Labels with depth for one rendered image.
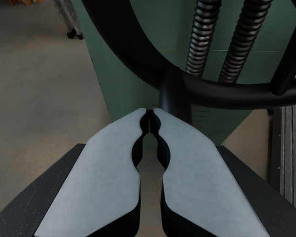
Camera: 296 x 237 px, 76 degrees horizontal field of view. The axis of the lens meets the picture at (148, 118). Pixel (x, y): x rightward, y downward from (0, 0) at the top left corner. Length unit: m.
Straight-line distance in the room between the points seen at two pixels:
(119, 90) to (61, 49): 0.93
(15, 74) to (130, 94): 0.96
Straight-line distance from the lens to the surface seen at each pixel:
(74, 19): 1.36
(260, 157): 1.03
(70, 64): 1.27
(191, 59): 0.25
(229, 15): 0.38
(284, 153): 0.90
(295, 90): 0.24
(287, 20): 0.42
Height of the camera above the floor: 0.85
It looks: 61 degrees down
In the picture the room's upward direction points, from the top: 1 degrees clockwise
